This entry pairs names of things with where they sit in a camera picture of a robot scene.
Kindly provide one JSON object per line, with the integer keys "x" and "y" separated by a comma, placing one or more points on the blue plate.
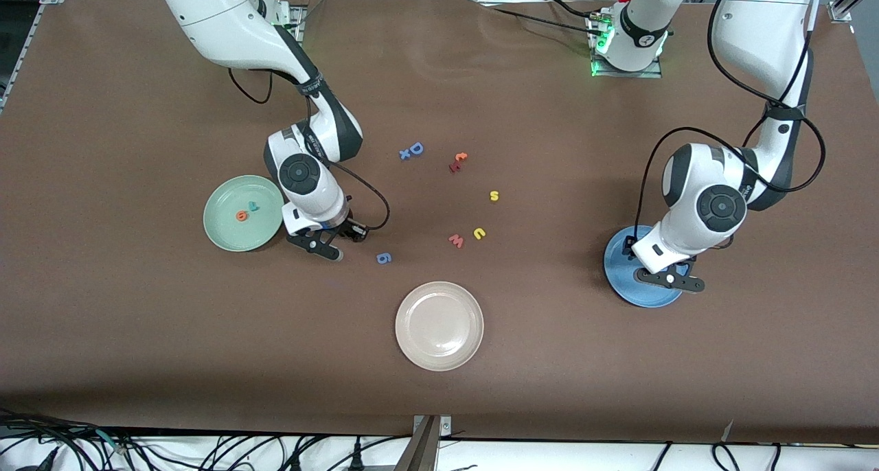
{"x": 618, "y": 275}

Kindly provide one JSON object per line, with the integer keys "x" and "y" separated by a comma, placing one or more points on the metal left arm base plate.
{"x": 652, "y": 74}

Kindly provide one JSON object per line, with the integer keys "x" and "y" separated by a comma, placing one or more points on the metal table edge bracket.
{"x": 422, "y": 450}

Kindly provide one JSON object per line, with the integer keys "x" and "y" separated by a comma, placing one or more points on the beige plate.
{"x": 439, "y": 327}

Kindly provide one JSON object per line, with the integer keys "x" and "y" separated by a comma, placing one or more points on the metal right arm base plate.
{"x": 300, "y": 25}

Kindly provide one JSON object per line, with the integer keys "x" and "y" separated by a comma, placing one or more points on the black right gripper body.
{"x": 347, "y": 227}

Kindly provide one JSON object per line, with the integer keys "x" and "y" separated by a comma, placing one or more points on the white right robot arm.
{"x": 220, "y": 18}

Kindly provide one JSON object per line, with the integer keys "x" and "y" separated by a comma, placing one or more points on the pink letter w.
{"x": 456, "y": 242}

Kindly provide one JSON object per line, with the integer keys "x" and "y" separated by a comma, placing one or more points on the blue letter D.
{"x": 414, "y": 146}

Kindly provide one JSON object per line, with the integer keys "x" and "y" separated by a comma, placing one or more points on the pale green plate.
{"x": 226, "y": 234}

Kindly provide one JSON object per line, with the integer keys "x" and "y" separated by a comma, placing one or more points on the blue number 6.
{"x": 380, "y": 257}

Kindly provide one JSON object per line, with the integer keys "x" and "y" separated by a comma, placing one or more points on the yellow letter u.
{"x": 482, "y": 237}

